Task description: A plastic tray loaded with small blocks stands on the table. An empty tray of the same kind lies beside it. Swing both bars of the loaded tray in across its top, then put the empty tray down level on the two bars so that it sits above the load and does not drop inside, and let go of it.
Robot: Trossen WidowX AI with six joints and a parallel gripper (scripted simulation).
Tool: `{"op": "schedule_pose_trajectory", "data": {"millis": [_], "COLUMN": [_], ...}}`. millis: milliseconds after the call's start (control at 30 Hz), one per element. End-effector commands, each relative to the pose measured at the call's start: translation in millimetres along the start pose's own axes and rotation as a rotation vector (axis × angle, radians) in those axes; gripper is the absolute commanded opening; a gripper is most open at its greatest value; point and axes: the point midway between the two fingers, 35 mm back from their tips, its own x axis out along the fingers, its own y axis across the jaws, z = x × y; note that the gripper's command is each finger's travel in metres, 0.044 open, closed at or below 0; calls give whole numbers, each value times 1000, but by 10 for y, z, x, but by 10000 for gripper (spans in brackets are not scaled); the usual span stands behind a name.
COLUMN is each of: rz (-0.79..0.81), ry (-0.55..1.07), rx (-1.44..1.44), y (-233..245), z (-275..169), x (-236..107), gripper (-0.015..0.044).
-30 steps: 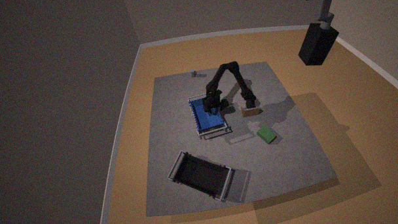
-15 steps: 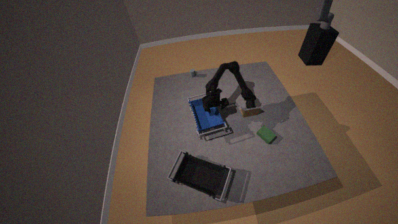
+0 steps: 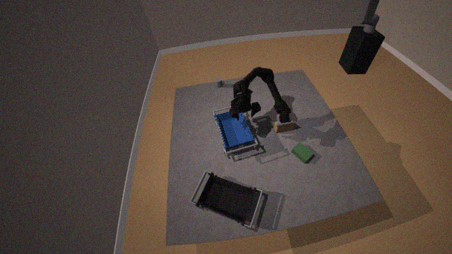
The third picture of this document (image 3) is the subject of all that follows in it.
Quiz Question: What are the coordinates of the green rectangular block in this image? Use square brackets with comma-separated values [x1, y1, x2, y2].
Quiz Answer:
[291, 142, 313, 163]

